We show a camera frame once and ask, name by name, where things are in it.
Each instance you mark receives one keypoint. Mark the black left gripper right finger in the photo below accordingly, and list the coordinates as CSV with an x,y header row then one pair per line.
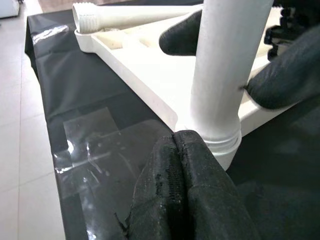
x,y
215,200

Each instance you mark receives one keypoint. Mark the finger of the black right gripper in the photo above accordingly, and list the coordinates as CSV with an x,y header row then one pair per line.
x,y
182,37

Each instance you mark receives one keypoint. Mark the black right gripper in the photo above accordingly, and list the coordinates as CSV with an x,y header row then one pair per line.
x,y
292,25

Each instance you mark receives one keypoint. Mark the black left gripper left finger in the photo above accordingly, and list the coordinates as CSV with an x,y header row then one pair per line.
x,y
160,200

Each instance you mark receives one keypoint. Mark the white plastic table leg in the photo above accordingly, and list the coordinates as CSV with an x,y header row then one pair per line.
x,y
112,16
220,75

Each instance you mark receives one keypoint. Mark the white plastic children table top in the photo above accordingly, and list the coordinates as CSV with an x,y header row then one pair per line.
x,y
150,72

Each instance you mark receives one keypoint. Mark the clear adhesive tape strip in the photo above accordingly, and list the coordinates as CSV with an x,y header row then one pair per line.
x,y
105,162
90,122

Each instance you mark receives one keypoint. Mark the black tablecloth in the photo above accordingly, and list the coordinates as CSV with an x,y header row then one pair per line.
x,y
87,75

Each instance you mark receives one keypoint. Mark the clear plastic bag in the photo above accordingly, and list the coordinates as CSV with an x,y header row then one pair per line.
x,y
50,32

